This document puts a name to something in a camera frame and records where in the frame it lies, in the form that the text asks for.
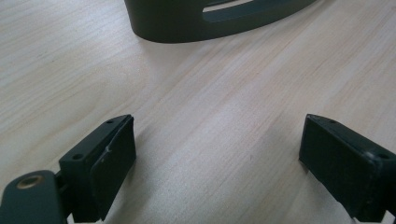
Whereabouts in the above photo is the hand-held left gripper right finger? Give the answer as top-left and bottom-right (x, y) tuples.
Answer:
(298, 113), (396, 224)

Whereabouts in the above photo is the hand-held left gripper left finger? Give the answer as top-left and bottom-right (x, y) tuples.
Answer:
(58, 114), (137, 224)

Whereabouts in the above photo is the dark green slotted container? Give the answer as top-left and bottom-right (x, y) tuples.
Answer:
(123, 0), (318, 44)

